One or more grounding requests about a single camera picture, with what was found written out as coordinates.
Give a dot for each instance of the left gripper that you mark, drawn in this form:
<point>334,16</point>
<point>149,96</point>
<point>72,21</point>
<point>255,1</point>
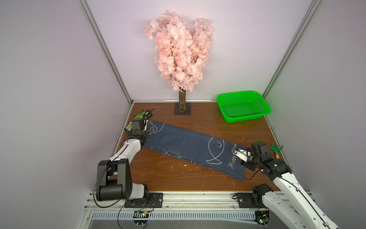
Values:
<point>146,132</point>

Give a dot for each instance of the blue fish-print pillowcase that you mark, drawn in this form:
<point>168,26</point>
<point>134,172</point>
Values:
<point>194,147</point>

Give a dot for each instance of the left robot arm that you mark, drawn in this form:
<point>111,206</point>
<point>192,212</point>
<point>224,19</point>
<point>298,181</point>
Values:
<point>114,177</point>

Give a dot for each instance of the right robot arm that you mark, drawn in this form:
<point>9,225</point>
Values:
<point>304,212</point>

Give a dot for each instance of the green black work glove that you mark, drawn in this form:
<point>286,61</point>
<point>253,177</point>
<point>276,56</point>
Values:
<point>144,114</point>

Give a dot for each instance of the green toy rake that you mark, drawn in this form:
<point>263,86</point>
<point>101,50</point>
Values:
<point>276,149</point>

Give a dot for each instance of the green plastic basket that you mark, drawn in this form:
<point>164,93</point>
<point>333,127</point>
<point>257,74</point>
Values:
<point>242,106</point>

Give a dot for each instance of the right controller board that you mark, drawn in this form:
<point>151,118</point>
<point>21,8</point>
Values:
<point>262,218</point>

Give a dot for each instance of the controller board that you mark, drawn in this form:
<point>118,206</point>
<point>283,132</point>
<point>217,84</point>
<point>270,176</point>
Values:
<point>262,218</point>
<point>140,218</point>

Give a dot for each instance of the left controller board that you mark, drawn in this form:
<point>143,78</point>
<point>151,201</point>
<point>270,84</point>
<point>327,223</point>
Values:
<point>140,218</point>

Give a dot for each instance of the pink cherry blossom tree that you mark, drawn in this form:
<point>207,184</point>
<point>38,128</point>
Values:
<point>181,54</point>

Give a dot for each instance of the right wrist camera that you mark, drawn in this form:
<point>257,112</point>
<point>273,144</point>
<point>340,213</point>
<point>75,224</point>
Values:
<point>242,154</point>

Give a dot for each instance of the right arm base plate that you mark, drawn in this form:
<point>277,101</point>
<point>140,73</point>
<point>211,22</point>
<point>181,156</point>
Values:
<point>249,200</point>

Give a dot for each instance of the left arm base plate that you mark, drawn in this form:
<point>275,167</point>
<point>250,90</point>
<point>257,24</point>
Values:
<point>155,200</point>

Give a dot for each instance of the aluminium front rail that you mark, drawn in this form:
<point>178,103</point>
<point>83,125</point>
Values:
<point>192,200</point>

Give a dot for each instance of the aluminium frame corner post left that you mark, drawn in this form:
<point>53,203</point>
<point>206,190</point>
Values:
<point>101,41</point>

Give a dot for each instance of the aluminium frame corner post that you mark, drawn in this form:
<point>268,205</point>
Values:
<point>101,41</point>
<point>293,45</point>

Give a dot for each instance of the aluminium frame corner post right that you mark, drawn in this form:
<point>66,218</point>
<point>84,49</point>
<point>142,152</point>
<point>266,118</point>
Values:
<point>293,45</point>

